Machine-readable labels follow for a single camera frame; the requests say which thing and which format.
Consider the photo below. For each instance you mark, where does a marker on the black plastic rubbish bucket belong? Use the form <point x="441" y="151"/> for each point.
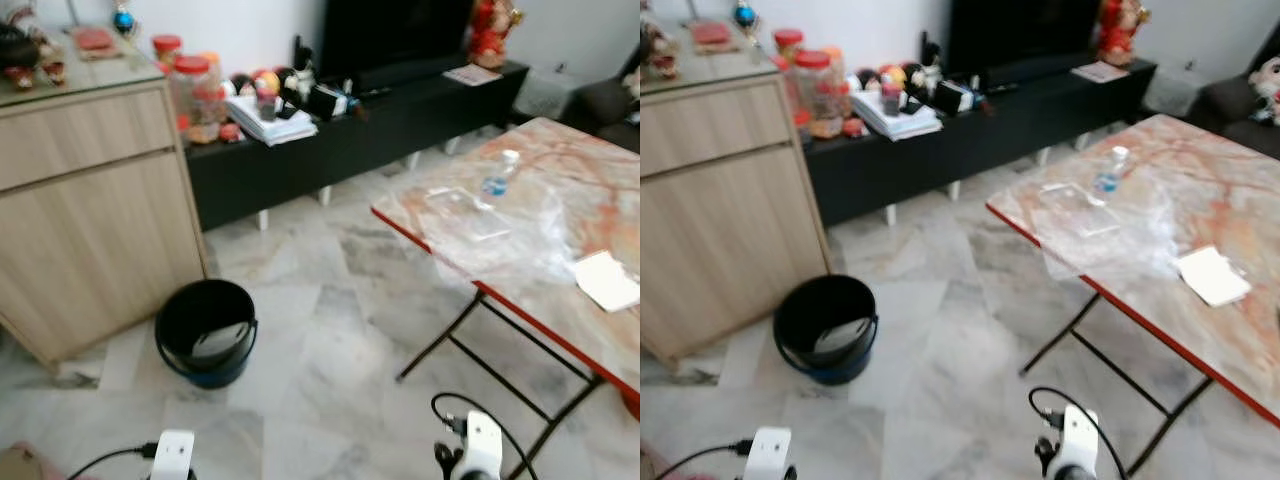
<point x="855" y="355"/>
<point x="235" y="360"/>

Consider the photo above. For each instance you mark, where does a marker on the red plastic stool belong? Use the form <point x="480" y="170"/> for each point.
<point x="630" y="403"/>

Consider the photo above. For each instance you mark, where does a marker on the clear plastic bag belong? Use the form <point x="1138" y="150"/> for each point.
<point x="548" y="230"/>
<point x="1135" y="240"/>

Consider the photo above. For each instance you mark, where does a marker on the white flat paper packet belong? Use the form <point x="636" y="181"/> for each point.
<point x="608" y="282"/>
<point x="1213" y="277"/>

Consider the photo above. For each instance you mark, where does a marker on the clear plastic tray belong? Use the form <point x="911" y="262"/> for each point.
<point x="1078" y="208"/>
<point x="465" y="212"/>

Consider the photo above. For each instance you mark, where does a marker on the clear plastic water bottle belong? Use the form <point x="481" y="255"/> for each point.
<point x="1108" y="178"/>
<point x="497" y="180"/>

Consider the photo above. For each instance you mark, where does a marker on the orange marble folding table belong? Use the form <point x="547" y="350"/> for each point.
<point x="590" y="190"/>
<point x="1220" y="180"/>

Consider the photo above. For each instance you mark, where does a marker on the black TV console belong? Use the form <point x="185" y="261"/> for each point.
<point x="1000" y="140"/>
<point x="380" y="140"/>

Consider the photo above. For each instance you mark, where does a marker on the light wood sideboard cabinet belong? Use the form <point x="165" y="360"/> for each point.
<point x="720" y="215"/>
<point x="90" y="220"/>

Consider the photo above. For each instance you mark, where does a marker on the stack of white papers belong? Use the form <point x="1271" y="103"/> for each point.
<point x="895" y="120"/>
<point x="268" y="125"/>

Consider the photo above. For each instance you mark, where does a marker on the black white small box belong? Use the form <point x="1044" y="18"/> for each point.
<point x="325" y="102"/>
<point x="957" y="96"/>

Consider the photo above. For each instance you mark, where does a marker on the lace-covered side table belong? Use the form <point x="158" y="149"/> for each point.
<point x="545" y="93"/>
<point x="1172" y="90"/>

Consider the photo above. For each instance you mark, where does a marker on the white red booklet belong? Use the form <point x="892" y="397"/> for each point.
<point x="472" y="75"/>
<point x="1098" y="72"/>

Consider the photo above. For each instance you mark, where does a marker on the small red-capped bottle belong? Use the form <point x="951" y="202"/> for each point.
<point x="891" y="97"/>
<point x="266" y="102"/>

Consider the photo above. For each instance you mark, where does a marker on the black flat television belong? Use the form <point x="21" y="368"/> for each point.
<point x="1020" y="32"/>
<point x="395" y="35"/>

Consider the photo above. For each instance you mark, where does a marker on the large red-lidded snack jar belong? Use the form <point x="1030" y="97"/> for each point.
<point x="197" y="100"/>
<point x="818" y="95"/>

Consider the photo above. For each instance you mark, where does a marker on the cartoon boy plush doll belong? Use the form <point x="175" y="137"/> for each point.
<point x="1268" y="88"/>

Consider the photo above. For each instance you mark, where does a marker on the red figurine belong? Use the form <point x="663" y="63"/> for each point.
<point x="492" y="32"/>
<point x="1122" y="30"/>

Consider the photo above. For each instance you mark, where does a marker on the dark ornament figurines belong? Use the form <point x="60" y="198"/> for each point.
<point x="662" y="50"/>
<point x="25" y="55"/>

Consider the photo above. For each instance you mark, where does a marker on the small red-lidded jar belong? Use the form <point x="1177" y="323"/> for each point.
<point x="167" y="50"/>
<point x="788" y="43"/>

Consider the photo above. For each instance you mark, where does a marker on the red square tray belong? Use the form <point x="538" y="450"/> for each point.
<point x="95" y="42"/>
<point x="714" y="36"/>

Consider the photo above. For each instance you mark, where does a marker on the blue round ornament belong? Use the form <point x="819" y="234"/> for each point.
<point x="123" y="20"/>
<point x="745" y="15"/>

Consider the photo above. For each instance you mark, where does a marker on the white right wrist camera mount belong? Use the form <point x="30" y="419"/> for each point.
<point x="1080" y="435"/>
<point x="483" y="440"/>

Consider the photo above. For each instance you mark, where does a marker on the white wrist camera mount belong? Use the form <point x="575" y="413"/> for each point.
<point x="483" y="440"/>
<point x="173" y="455"/>
<point x="1080" y="435"/>
<point x="769" y="452"/>

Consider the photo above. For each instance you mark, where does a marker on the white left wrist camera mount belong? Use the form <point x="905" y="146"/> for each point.
<point x="173" y="455"/>
<point x="769" y="452"/>

